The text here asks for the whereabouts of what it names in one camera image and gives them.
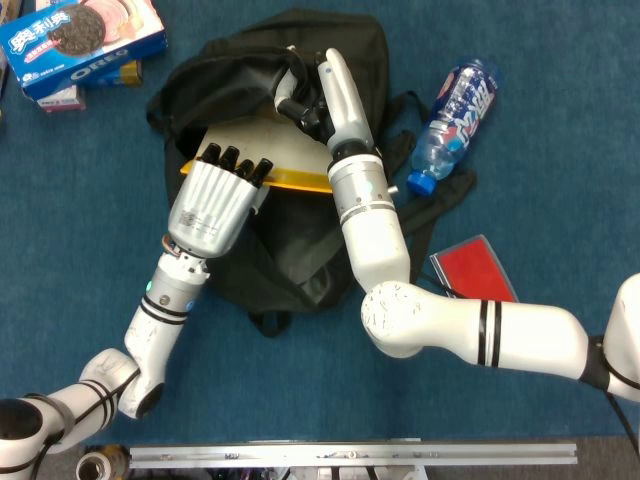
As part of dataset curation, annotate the small white pink box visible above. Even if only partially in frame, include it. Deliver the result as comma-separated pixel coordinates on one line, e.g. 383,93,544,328
35,84,88,114

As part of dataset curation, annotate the white yellow Lexicon book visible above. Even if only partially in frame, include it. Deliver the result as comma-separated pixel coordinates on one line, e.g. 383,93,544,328
179,119,336,195

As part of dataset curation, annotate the black backpack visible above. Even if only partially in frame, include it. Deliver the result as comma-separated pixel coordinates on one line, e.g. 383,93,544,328
145,10,478,339

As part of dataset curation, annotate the white purple bag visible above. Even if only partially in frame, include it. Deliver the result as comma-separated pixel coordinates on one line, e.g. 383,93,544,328
0,47,11,121

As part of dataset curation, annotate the red pad grey frame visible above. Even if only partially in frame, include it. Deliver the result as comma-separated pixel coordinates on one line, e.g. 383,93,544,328
429,234,520,304

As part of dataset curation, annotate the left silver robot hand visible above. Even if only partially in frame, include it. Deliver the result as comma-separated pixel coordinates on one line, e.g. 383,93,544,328
166,142,275,261

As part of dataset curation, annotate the tape roll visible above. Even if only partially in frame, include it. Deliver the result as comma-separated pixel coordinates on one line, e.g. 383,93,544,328
75,446,129,480

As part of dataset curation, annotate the blue Oreo cookie box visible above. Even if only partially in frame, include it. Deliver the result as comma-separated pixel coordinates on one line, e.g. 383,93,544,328
0,0,169,102

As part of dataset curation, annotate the small blue yellow box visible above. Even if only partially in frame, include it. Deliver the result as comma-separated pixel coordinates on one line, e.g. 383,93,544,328
84,59,144,89

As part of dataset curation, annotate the blue felt table cover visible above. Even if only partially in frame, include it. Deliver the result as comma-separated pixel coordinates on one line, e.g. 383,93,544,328
0,0,640,447

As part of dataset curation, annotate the Pepsi plastic bottle blue cap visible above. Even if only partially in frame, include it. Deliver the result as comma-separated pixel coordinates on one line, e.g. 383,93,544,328
405,58,503,197

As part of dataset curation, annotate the aluminium profile rail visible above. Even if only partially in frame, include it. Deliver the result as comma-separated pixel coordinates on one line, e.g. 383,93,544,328
128,441,579,470

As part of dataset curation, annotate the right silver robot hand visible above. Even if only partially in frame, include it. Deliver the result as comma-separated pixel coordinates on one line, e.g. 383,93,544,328
273,47,378,158

